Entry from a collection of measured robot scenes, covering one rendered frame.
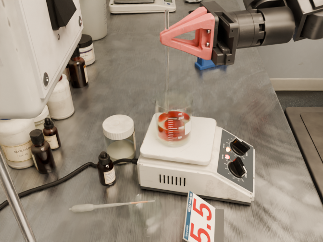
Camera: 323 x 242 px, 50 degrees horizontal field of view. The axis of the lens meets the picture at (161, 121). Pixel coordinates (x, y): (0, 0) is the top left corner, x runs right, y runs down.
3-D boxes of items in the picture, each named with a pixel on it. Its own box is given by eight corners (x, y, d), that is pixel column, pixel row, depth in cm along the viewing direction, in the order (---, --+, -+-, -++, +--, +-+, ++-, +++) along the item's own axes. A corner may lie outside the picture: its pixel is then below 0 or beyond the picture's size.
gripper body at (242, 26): (226, 24, 47) (276, 19, 49) (202, 0, 55) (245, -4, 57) (222, 67, 51) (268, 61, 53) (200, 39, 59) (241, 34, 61)
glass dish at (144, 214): (162, 226, 56) (162, 218, 55) (129, 228, 56) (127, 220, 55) (161, 200, 61) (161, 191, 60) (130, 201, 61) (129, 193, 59)
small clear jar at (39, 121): (32, 146, 73) (24, 121, 69) (23, 132, 77) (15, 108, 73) (58, 135, 76) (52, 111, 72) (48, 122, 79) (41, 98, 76)
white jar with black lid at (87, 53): (71, 57, 105) (67, 35, 101) (93, 54, 107) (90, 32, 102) (72, 68, 100) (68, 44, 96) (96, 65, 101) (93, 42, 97)
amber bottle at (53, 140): (51, 140, 74) (43, 112, 70) (64, 143, 74) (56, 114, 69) (44, 150, 72) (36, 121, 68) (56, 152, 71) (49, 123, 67)
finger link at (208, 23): (164, 22, 48) (228, 16, 49) (153, 5, 53) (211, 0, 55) (164, 66, 52) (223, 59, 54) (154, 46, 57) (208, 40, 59)
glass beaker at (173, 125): (190, 126, 64) (191, 86, 59) (194, 149, 59) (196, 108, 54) (151, 128, 64) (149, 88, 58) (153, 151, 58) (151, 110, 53)
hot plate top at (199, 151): (217, 122, 65) (217, 118, 65) (210, 166, 56) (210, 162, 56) (154, 115, 68) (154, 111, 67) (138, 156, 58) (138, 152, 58)
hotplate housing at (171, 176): (253, 156, 69) (259, 124, 64) (252, 208, 59) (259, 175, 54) (144, 142, 73) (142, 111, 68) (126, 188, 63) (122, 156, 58)
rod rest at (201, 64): (223, 58, 103) (224, 46, 101) (229, 63, 101) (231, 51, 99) (193, 65, 100) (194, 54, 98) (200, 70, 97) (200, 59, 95)
